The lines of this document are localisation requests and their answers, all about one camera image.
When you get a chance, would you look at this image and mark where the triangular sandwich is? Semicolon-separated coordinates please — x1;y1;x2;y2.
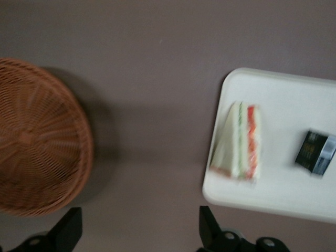
209;101;264;184

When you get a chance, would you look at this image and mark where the round brown wicker basket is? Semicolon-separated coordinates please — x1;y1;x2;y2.
0;57;95;217

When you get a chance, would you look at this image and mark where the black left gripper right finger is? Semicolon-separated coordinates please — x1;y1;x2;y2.
198;205;287;252

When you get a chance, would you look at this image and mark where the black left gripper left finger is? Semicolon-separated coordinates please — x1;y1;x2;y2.
0;206;83;252

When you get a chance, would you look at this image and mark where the beige plastic tray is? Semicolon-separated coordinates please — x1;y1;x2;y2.
201;67;336;224

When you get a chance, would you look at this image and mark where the small black box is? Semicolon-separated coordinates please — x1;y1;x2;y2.
293;129;336;178

